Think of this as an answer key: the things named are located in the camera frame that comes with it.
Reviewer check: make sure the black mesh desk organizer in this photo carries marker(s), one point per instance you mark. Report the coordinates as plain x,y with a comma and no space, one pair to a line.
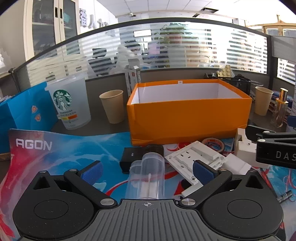
238,83

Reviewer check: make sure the yellow building block plate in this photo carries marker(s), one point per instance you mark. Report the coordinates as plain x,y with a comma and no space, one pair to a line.
225,71

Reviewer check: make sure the orange cardboard box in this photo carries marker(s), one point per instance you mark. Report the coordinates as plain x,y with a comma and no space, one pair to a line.
185,118

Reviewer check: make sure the gold glass perfume bottle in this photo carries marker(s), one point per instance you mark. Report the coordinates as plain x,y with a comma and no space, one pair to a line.
280,109

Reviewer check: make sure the clear plastic cylinder container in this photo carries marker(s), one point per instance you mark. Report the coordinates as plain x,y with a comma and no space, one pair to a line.
153,171

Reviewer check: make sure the white glass-door cabinet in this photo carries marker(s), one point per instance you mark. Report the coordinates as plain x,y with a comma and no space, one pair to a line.
50,25

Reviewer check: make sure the white socket back box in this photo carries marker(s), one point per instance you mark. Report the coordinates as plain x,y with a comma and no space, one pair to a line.
245,148

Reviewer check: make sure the blue paper bag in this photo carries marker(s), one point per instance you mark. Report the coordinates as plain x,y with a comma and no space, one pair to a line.
25,111

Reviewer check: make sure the small white grey carton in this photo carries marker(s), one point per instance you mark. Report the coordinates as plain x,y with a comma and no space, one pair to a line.
132,78

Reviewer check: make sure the colourful printed desk mat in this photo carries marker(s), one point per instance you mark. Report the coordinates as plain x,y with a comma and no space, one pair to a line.
69,150

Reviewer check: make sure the small metal cylinder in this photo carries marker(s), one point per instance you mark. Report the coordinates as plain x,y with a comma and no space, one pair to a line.
285,197

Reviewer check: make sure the small black box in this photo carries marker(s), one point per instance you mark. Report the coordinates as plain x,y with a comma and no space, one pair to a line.
130,160

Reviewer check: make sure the translucent plastic cup green logo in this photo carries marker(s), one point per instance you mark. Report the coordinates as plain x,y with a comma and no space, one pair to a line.
69,106

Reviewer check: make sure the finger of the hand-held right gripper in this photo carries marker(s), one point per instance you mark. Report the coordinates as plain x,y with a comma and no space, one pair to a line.
253,133

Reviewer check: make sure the small clear plastic tube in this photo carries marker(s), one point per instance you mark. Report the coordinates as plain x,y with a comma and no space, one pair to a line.
135,178

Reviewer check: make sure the striped frosted glass partition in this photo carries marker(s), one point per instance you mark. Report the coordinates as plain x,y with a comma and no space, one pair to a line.
185,44

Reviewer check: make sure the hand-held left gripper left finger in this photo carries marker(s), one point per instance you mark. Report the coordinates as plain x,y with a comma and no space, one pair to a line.
92,172

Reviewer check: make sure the red white tape roll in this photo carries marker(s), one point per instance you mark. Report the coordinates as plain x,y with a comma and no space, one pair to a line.
211,144

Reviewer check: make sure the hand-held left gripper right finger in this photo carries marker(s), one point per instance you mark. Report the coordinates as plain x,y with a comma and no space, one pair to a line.
202,172

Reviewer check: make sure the ceiling security camera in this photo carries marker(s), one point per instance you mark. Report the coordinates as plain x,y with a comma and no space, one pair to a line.
132,14

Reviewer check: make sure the black office chair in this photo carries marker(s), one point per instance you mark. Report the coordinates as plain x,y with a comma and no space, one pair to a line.
99,61

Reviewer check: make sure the white wall socket panel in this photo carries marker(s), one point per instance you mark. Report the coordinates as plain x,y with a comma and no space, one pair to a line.
185,160

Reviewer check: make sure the beige paper cup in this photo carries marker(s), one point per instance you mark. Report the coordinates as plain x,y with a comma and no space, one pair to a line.
113,106
263,102

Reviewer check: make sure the white foam block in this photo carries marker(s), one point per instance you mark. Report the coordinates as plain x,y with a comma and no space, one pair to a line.
235,163

